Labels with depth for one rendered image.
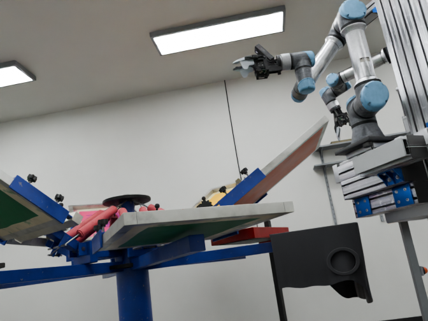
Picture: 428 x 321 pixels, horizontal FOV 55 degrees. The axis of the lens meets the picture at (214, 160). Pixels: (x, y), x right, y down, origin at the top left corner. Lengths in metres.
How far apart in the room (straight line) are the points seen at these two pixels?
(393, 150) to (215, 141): 3.34
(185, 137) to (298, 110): 1.36
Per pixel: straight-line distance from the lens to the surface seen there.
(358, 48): 1.98
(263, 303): 4.56
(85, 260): 2.45
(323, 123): 2.39
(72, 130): 5.40
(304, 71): 1.88
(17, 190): 1.99
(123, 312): 2.62
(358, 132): 1.96
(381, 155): 1.70
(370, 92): 1.87
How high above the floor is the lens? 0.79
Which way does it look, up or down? 15 degrees up
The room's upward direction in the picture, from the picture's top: 8 degrees counter-clockwise
